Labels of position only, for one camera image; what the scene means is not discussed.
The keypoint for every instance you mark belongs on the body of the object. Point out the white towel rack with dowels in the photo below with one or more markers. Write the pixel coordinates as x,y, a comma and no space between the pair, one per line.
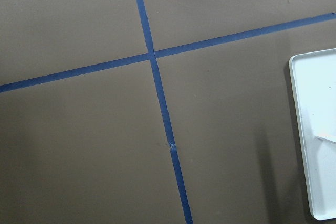
313,85

